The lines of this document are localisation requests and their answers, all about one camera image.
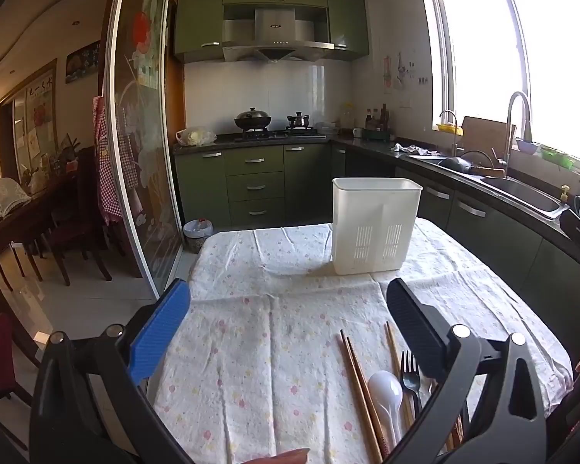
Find dark wooden chair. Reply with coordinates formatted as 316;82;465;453
43;147;113;287

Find white lace cloth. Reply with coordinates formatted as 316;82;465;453
0;177;32;223

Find black pan with wooden handle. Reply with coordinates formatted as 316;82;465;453
437;151;506;178

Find green base cabinets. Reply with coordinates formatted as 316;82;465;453
173;139;580;363

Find white plastic spoon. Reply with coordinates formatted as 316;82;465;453
367;371;405;446

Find green plastic basket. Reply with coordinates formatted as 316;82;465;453
541;146;575;169

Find black gas stove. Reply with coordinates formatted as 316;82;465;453
231;127;321;142

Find floral white tablecloth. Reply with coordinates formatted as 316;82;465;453
154;222;575;464

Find wooden cutting board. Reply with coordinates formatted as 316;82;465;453
457;116;517;165

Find trash bin with white bag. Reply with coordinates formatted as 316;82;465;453
183;217;215;254

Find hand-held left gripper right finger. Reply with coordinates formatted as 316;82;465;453
382;278;547;464

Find white plastic utensil holder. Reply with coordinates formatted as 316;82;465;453
332;177;423;275

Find kitchen window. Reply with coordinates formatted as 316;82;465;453
418;0;580;167

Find tall steel faucet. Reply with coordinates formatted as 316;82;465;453
504;91;534;176

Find black wok with lid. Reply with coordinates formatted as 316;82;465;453
234;107;274;131

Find small steel faucet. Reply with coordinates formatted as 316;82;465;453
438;110;461;155

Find dark wall picture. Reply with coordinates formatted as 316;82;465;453
66;41;101;83

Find red checkered apron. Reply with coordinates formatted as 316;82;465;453
92;94;126;226

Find brown wooden chopstick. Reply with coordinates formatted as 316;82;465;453
386;321;415;428
346;337;393;456
339;330;384;464
445;416;466;452

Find steel sink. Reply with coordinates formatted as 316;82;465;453
480;176;569;218

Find group of condiment bottles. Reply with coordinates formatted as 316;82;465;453
364;103;393;140

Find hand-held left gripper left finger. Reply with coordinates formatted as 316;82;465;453
29;278;196;464

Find black plastic fork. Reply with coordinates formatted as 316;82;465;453
399;350;424;420

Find green upper cabinets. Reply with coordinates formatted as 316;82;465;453
173;0;371;57

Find plastic bag with vegetables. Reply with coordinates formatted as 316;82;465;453
176;126;217;147

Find paper wall poster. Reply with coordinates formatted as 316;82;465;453
381;51;417;96

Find steel range hood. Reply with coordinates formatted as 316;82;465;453
221;5;335;63

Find crumpled dish rag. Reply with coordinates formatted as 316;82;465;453
391;142;434;157

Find etched glass sliding door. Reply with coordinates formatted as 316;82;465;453
99;0;187;300

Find person's left hand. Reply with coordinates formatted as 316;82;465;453
251;449;311;464

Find dark wooden dining table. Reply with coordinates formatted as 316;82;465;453
0;171;85;300

